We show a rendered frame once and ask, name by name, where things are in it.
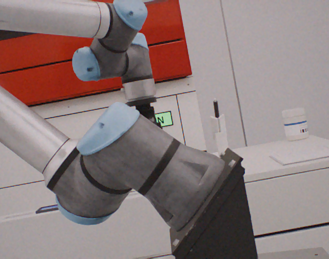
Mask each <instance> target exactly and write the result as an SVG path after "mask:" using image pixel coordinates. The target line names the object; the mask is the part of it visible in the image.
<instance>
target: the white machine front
mask: <svg viewBox="0 0 329 259"><path fill-rule="evenodd" d="M155 88H156V93H157V94H156V95H154V97H156V99H157V102H154V103H151V104H150V105H151V106H153V107H154V112H155V115H157V114H163V113H168V112H170V116H171V121H172V124H170V125H165V126H162V128H163V129H162V130H164V131H165V132H167V133H168V134H170V135H171V136H173V137H174V138H175V139H177V140H178V141H179V142H181V143H182V144H184V145H186V146H189V147H192V148H194V149H198V150H201V151H204V152H207V150H206V144H205V139H204V133H203V127H202V122H201V116H200V111H199V106H198V100H197V94H196V89H195V83H194V79H193V76H192V77H187V78H181V79H176V80H170V81H165V82H160V83H155ZM124 93H125V92H121V90H116V91H110V92H105V93H101V94H96V95H90V96H85V97H79V98H74V99H68V100H63V101H57V102H52V103H46V104H41V105H36V106H30V107H29V108H30V109H32V110H33V111H34V112H36V113H37V114H38V115H40V116H41V117H42V118H44V119H45V120H46V121H48V122H49V123H50V124H52V125H53V126H54V127H56V128H57V129H58V130H59V131H61V132H62V133H63V134H65V135H66V136H67V137H69V138H70V139H80V138H82V137H83V136H84V135H85V134H86V133H87V131H88V130H89V129H90V128H91V127H92V126H93V124H94V123H95V122H96V121H97V119H98V118H99V117H100V116H101V115H102V114H103V113H104V111H105V110H106V109H107V108H108V107H109V106H110V105H111V104H113V103H115V102H123V103H125V104H126V105H127V102H128V100H125V96H124ZM56 204H57V203H56V200H55V194H54V193H53V192H52V191H51V190H49V189H48V188H47V187H46V186H45V180H44V176H43V174H42V173H40V172H39V171H38V170H36V169H35V168H34V167H32V166H31V165H30V164H29V163H27V162H26V161H25V160H23V159H22V158H21V157H19V156H18V155H17V154H15V153H14V152H12V151H11V150H10V149H8V148H7V147H6V146H4V145H3V144H2V143H1V142H0V216H5V215H10V214H15V213H21V212H27V211H32V210H37V209H39V208H40V207H45V206H50V205H56Z"/></svg>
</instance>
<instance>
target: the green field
mask: <svg viewBox="0 0 329 259"><path fill-rule="evenodd" d="M155 116H156V122H161V125H162V126H165V125H170V124H172V121H171V116H170V112H168V113H163V114H157V115H155Z"/></svg>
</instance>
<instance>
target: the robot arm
mask: <svg viewBox="0 0 329 259"><path fill-rule="evenodd" d="M146 17H147V7H146V6H145V4H144V3H143V2H142V1H141V0H114V1H113V4H110V3H103V2H95V1H87V0H0V30H11V31H22V32H33V33H44V34H56V35H67V36H78V37H85V38H94V39H93V41H92V43H91V45H90V46H89V47H84V48H80V49H78V50H76V52H75V53H74V55H73V58H72V66H73V70H74V72H75V73H76V76H77V77H78V78H79V79H80V80H82V81H98V80H102V79H109V78H115V77H121V81H122V84H123V87H124V88H121V92H122V93H123V92H125V93H124V96H125V100H128V102H127V105H126V104H125V103H123V102H115V103H113V104H111V105H110V106H109V107H108V108H107V109H106V110H105V111H104V113H103V114H102V115H101V116H100V117H99V118H98V119H97V121H96V122H95V123H94V124H93V126H92V127H91V128H90V129H89V130H88V131H87V133H86V134H85V135H84V136H83V137H82V138H80V139H70V138H69V137H67V136H66V135H65V134H63V133H62V132H61V131H59V130H58V129H57V128H56V127H54V126H53V125H52V124H50V123H49V122H48V121H46V120H45V119H44V118H42V117H41V116H40V115H38V114H37V113H36V112H34V111H33V110H32V109H30V108H29V107H28V106H27V105H25V104H24V103H23V102H21V101H20V100H19V99H17V98H16V97H15V96H13V95H12V94H11V93H9V92H8V91H6V90H5V89H4V88H2V87H1V86H0V142H1V143H2V144H3V145H4V146H6V147H7V148H8V149H10V150H11V151H12V152H14V153H15V154H17V155H18V156H19V157H21V158H22V159H23V160H25V161H26V162H27V163H29V164H30V165H31V166H32V167H34V168H35V169H36V170H38V171H39V172H40V173H42V174H43V176H44V180H45V186H46V187H47V188H48V189H49V190H51V191H52V192H53V193H54V194H55V200H56V203H57V204H58V209H59V210H60V212H61V213H62V214H63V215H64V216H65V217H66V218H67V219H69V220H71V221H72V222H74V223H77V224H80V225H88V226H89V225H97V224H100V223H102V222H104V221H106V220H107V219H108V218H109V217H110V216H111V215H112V214H114V213H115V212H116V211H117V210H118V209H119V207H120V206H121V203H122V202H123V201H124V199H125V198H126V197H127V196H128V194H129V193H130V192H131V190H132V189H134V190H135V191H137V192H138V193H140V194H141V195H143V196H144V197H145V198H147V199H148V200H149V202H150V203H151V204H152V205H153V207H154V208H155V209H156V211H157V212H158V213H159V215H160V216H161V217H162V219H163V220H164V221H165V222H166V224H167V225H168V226H170V227H171V228H173V229H174V230H175V231H177V232H178V231H180V230H182V229H183V228H184V227H185V226H186V225H187V224H188V223H189V221H190V220H191V219H192V218H193V217H194V216H195V214H196V213H197V212H198V210H199V209H200V208H201V206H202V205H203V204H204V202H205V201H206V199H207V198H208V196H209V195H210V193H211V192H212V190H213V189H214V187H215V185H216V184H217V182H218V180H219V178H220V176H221V174H222V172H223V170H224V168H225V161H224V160H222V159H221V158H219V157H218V156H216V155H214V154H211V153H208V152H204V151H201V150H198V149H194V148H192V147H189V146H186V145H184V144H182V143H181V142H179V141H178V140H177V139H175V138H174V137H173V136H171V135H170V134H168V133H167V132H165V131H164V130H162V129H163V128H162V126H161V122H156V116H155V112H154V107H153V106H151V105H150V104H151V103H154V102H157V99H156V97H154V95H156V94H157V93H156V88H155V84H154V79H153V75H152V69H151V63H150V58H149V49H148V46H147V42H146V39H145V35H144V34H142V33H138V32H139V30H141V28H142V26H143V24H144V22H145V20H146ZM132 106H135V107H136V109H133V108H131V107H132Z"/></svg>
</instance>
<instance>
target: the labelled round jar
mask: <svg viewBox="0 0 329 259"><path fill-rule="evenodd" d="M304 114H305V111H304V108H303V107H300V108H293V109H288V110H284V111H282V117H283V118H284V119H283V123H284V129H285V135H286V140H287V141H296V140H302V139H306V138H308V137H309V134H308V128H307V122H306V116H305V115H304Z"/></svg>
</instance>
